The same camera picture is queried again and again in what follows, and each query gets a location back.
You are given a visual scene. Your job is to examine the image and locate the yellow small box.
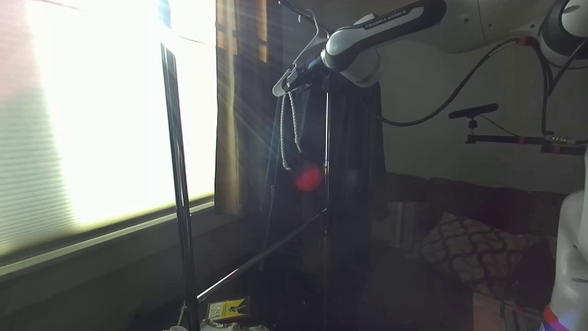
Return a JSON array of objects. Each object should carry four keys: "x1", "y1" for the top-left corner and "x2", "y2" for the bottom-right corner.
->
[{"x1": 207, "y1": 295, "x2": 253, "y2": 323}]

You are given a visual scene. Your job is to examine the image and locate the dark hanging hoodie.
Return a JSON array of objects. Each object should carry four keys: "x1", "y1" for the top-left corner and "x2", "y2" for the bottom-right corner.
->
[{"x1": 266, "y1": 71, "x2": 390, "y2": 279}]

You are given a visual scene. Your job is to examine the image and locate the white rope cord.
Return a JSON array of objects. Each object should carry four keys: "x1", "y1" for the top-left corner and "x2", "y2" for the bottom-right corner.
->
[{"x1": 278, "y1": 86, "x2": 306, "y2": 172}]

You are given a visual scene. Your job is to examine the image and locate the black camera on clamp arm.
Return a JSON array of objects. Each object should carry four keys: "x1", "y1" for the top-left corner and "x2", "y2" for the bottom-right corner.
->
[{"x1": 447, "y1": 101, "x2": 588, "y2": 156}]

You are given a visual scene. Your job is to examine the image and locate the thin wire hanger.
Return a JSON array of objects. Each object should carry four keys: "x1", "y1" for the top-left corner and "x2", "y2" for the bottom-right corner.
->
[{"x1": 271, "y1": 3, "x2": 335, "y2": 99}]

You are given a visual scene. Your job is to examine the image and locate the patterned dark pillow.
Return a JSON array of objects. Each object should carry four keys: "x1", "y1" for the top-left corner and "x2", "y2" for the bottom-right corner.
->
[{"x1": 414, "y1": 209, "x2": 543, "y2": 303}]

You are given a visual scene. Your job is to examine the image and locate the brown window curtain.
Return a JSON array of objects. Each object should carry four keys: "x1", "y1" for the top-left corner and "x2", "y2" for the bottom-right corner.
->
[{"x1": 214, "y1": 0, "x2": 280, "y2": 216}]

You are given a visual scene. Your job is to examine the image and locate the silver metal clothes rack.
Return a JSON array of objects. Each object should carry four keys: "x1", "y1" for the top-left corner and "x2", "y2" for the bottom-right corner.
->
[{"x1": 159, "y1": 42, "x2": 335, "y2": 331}]

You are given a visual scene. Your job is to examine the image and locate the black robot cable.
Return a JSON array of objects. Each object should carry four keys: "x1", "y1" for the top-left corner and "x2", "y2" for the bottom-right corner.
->
[{"x1": 381, "y1": 34, "x2": 588, "y2": 132}]

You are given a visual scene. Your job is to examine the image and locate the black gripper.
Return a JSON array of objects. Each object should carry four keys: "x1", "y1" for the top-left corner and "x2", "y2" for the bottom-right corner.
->
[{"x1": 289, "y1": 53, "x2": 332, "y2": 86}]

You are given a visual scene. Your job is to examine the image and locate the dark sofa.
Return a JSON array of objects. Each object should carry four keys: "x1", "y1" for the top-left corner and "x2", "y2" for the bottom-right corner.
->
[{"x1": 378, "y1": 172, "x2": 574, "y2": 331}]

